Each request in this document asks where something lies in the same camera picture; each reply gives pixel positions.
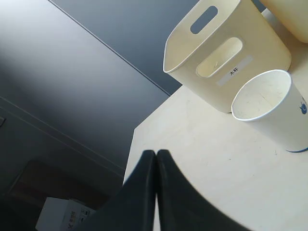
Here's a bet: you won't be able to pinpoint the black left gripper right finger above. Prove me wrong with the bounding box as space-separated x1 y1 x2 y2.
156 150 248 231

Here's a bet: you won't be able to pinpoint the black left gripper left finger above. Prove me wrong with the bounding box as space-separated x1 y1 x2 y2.
76 150 155 231

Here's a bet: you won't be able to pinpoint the white paper cup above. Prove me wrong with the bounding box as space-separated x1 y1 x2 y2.
231 69 308 153

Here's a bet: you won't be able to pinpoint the white cardboard box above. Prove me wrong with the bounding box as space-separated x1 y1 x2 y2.
36 197 95 231

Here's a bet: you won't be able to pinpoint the cream left plastic bin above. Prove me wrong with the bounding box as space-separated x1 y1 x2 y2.
163 0 291 113

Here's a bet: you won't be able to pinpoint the cream plastic bin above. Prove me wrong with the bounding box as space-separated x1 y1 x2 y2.
163 0 291 113
260 0 308 43

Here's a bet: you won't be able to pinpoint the cream middle plastic bin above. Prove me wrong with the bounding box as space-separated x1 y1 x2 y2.
260 0 308 43

